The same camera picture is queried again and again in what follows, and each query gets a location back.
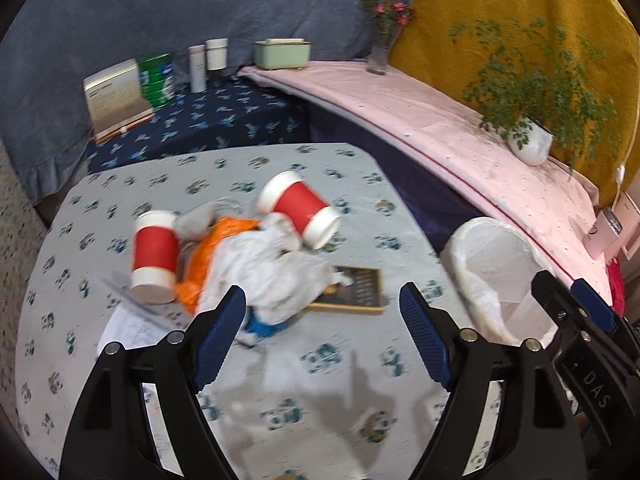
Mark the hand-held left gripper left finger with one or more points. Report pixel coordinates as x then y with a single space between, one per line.
220 340

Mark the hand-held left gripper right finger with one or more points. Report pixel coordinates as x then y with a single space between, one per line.
422 340

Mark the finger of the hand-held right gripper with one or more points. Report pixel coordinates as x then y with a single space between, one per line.
552 295
595 305

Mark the white trash bin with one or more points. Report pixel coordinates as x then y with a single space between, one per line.
535 310

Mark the blue and white wrapper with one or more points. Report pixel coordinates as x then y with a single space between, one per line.
265 329

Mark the white plastic bag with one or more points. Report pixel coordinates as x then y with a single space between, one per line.
260 270

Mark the white plastic bin liner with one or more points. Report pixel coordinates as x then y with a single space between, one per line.
475 265

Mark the orange plastic bag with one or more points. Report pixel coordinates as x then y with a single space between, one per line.
210 250

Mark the white paper sheet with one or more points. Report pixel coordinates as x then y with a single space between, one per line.
130 327

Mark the red paper cup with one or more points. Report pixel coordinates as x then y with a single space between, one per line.
295 205
152 247

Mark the grey cloth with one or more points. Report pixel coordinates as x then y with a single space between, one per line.
197 222

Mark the red cloth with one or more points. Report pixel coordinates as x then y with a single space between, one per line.
617 287

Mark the pink thermos cup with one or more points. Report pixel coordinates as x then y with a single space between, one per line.
602 237

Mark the dark book with gold edge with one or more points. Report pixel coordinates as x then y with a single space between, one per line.
357 290

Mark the panda print tablecloth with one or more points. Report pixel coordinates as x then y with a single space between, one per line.
300 385

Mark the dark purple cloth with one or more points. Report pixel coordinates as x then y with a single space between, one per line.
415 195

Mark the green plant in white pot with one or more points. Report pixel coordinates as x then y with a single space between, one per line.
532 140

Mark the pink tablecloth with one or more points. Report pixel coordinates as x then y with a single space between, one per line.
440 125

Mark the dark blue patterned cloth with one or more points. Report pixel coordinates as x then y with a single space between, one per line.
215 120

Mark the green can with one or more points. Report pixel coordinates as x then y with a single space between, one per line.
159 82

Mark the beige box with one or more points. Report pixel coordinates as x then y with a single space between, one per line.
112 97

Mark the white tube bottle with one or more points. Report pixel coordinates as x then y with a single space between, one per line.
197 70

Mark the white jar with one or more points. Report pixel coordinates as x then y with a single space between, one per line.
217 55

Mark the glass vase with pink flowers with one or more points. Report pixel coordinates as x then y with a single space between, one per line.
378 55

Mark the pale green tissue box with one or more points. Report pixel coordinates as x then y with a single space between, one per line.
280 55

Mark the blue blanket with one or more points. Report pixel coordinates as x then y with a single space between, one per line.
150 10

